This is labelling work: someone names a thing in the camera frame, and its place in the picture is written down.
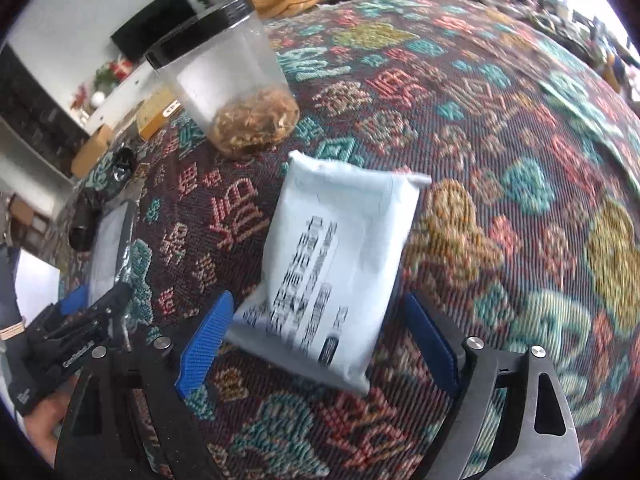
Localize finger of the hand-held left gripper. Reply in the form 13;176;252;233
50;286;92;318
62;280;135;343

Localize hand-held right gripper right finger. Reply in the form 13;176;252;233
402;292;583;480

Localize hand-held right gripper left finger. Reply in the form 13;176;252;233
54;290;236;480

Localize grey plastic bag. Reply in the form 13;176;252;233
87;200;138;306

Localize white plastic mail package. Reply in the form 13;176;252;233
227;150;433;395

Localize person's left hand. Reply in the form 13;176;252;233
22;375;83;466

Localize white board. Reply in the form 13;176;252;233
15;250;61;326

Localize black cloth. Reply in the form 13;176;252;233
67;187;108;252

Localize small black object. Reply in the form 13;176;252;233
111;145;137;181

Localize open cardboard box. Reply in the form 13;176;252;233
70;124;115;179

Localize colourful patterned woven blanket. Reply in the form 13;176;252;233
45;0;640;480

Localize flat cardboard box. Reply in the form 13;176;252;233
137;85;183;141

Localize dark bookcase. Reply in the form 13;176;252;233
0;42;88;176

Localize white TV cabinet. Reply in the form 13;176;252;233
75;57;176;136

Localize green plant with red decoration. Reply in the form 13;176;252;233
95;57;136;86

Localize clear jar with black lid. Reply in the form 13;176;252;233
144;0;301;157

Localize black television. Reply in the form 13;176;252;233
110;0;198;63

